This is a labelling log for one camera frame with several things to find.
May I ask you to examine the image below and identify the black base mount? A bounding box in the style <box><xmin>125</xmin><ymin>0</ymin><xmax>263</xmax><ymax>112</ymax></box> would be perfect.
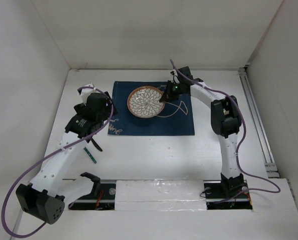
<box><xmin>200</xmin><ymin>180</ymin><xmax>253</xmax><ymax>210</ymax></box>
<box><xmin>68</xmin><ymin>180</ymin><xmax>116</xmax><ymax>211</ymax></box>

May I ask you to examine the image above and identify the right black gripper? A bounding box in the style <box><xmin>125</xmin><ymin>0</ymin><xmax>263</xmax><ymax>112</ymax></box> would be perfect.
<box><xmin>160</xmin><ymin>79</ymin><xmax>184</xmax><ymax>102</ymax></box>

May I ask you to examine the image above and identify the dark blue cloth napkin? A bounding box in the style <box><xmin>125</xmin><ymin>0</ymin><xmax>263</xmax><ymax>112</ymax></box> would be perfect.
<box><xmin>108</xmin><ymin>81</ymin><xmax>195</xmax><ymax>136</ymax></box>

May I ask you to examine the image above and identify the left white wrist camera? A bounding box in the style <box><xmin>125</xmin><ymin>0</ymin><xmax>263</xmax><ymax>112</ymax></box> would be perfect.
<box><xmin>78</xmin><ymin>83</ymin><xmax>96</xmax><ymax>104</ymax></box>

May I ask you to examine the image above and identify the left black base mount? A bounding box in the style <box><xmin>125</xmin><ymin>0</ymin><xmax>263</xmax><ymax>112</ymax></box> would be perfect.
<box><xmin>68</xmin><ymin>180</ymin><xmax>116</xmax><ymax>211</ymax></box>

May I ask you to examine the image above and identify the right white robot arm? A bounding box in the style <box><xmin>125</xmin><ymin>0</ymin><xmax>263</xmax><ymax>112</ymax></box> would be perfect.
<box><xmin>159</xmin><ymin>66</ymin><xmax>245</xmax><ymax>200</ymax></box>

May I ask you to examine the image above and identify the floral patterned plate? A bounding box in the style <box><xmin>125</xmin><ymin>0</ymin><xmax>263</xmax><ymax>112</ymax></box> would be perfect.
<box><xmin>127</xmin><ymin>86</ymin><xmax>165</xmax><ymax>119</ymax></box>

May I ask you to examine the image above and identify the teal patterned handle cutlery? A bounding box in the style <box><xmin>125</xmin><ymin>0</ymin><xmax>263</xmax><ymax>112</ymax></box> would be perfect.
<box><xmin>84</xmin><ymin>147</ymin><xmax>97</xmax><ymax>164</ymax></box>

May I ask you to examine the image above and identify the black table knife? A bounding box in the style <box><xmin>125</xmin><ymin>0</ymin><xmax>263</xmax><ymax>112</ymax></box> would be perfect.
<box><xmin>91</xmin><ymin>138</ymin><xmax>103</xmax><ymax>152</ymax></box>

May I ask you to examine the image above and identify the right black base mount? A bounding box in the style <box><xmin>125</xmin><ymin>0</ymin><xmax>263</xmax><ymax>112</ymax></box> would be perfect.
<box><xmin>200</xmin><ymin>180</ymin><xmax>253</xmax><ymax>210</ymax></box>

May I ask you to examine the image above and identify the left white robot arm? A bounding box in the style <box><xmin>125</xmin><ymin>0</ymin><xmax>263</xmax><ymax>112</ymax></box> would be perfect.
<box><xmin>16</xmin><ymin>88</ymin><xmax>117</xmax><ymax>225</ymax></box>

